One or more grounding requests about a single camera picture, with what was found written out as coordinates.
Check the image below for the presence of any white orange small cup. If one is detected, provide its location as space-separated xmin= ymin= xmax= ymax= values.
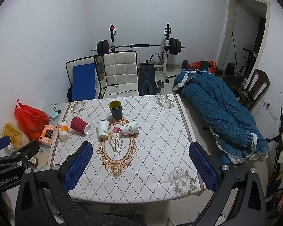
xmin=57 ymin=122 xmax=69 ymax=140

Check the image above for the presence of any white floral paper cup upright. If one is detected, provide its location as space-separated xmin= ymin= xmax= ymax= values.
xmin=98 ymin=120 xmax=109 ymax=139

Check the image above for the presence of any barbell with black plates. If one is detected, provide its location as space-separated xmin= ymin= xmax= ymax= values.
xmin=91 ymin=38 xmax=185 ymax=57

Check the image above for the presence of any blue board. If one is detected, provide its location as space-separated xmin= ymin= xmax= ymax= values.
xmin=72 ymin=63 xmax=96 ymax=101

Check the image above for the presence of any dumbbell on floor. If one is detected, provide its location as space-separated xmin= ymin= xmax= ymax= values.
xmin=156 ymin=80 xmax=165 ymax=93

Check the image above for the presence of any white chair with blue board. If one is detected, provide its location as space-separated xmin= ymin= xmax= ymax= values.
xmin=66 ymin=56 xmax=102 ymax=102

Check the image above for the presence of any red paper cup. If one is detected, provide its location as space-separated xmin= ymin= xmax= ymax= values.
xmin=70 ymin=116 xmax=90 ymax=135

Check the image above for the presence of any orange red bag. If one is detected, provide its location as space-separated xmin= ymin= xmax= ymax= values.
xmin=188 ymin=60 xmax=217 ymax=74

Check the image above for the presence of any yellow plastic bag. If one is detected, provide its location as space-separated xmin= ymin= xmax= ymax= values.
xmin=1 ymin=121 xmax=24 ymax=151

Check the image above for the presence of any floral diamond pattern tablecloth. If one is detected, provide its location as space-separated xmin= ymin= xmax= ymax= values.
xmin=48 ymin=94 xmax=205 ymax=204

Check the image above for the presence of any white floral paper cup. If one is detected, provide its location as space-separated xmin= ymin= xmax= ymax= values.
xmin=98 ymin=120 xmax=109 ymax=139
xmin=121 ymin=121 xmax=139 ymax=136

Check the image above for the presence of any white quilted chair right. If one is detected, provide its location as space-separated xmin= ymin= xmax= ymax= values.
xmin=102 ymin=50 xmax=139 ymax=98

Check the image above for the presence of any door frame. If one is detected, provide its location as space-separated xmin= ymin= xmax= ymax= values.
xmin=217 ymin=0 xmax=270 ymax=88

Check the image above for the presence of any small blue box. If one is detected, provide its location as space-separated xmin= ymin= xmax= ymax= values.
xmin=48 ymin=108 xmax=61 ymax=119

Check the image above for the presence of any black blue weight bench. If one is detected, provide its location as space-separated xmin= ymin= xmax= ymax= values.
xmin=138 ymin=64 xmax=156 ymax=95

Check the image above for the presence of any red plastic bag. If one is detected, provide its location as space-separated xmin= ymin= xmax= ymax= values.
xmin=14 ymin=99 xmax=49 ymax=143

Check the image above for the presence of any black tripod stand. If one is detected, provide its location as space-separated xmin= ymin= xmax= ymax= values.
xmin=266 ymin=107 xmax=283 ymax=197

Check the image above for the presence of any dark wooden chair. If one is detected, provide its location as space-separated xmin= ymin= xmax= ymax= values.
xmin=234 ymin=69 xmax=270 ymax=111

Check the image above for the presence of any teal blanket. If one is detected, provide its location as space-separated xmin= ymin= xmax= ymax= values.
xmin=173 ymin=69 xmax=269 ymax=165

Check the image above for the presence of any dark green cup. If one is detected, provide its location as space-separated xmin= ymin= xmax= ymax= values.
xmin=109 ymin=100 xmax=123 ymax=119

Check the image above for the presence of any orange tissue box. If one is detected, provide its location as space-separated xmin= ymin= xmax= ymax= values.
xmin=39 ymin=125 xmax=56 ymax=146

